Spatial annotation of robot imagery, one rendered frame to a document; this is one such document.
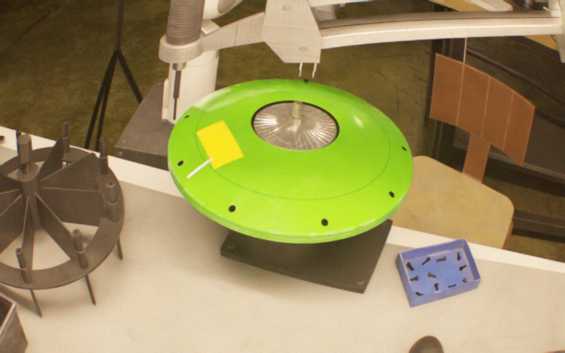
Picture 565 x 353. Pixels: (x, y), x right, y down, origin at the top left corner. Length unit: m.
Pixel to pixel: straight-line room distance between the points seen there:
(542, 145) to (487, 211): 1.11
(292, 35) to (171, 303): 0.42
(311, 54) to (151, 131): 0.70
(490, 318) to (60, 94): 2.57
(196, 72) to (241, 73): 1.88
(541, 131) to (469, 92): 1.18
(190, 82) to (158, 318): 0.50
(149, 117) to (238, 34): 0.70
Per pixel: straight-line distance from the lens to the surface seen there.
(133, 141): 1.34
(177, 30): 0.70
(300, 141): 0.93
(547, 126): 2.92
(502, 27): 0.71
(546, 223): 2.52
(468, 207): 1.66
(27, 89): 3.37
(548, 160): 2.66
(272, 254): 1.00
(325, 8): 1.10
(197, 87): 1.31
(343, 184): 0.90
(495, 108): 1.71
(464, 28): 0.70
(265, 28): 0.69
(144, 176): 1.16
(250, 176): 0.89
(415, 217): 1.59
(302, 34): 0.69
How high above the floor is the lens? 1.64
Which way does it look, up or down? 39 degrees down
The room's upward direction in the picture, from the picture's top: 6 degrees clockwise
